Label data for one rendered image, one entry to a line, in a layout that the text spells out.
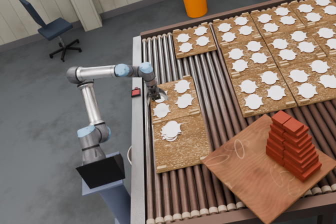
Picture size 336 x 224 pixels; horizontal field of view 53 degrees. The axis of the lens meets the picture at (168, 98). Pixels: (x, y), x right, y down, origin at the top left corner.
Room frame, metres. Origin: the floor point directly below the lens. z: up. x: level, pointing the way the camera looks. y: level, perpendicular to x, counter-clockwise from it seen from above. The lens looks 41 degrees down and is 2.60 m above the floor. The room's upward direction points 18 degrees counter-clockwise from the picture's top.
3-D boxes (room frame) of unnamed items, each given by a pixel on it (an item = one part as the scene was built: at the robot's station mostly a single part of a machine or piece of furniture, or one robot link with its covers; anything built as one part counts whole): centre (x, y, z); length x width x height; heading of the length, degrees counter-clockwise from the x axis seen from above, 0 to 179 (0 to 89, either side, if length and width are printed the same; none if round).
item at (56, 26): (4.76, 1.30, 0.48); 0.55 x 0.53 x 0.95; 97
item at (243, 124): (1.84, -0.47, 0.90); 1.95 x 0.05 x 0.05; 172
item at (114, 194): (1.48, 0.57, 0.44); 0.38 x 0.38 x 0.87; 0
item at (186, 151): (1.47, 0.01, 0.93); 0.41 x 0.35 x 0.02; 173
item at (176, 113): (1.89, -0.04, 0.93); 0.41 x 0.35 x 0.02; 174
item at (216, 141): (1.86, -0.27, 0.90); 1.95 x 0.05 x 0.05; 172
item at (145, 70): (1.78, 0.08, 1.32); 0.09 x 0.08 x 0.11; 62
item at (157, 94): (1.77, 0.08, 1.16); 0.09 x 0.08 x 0.12; 174
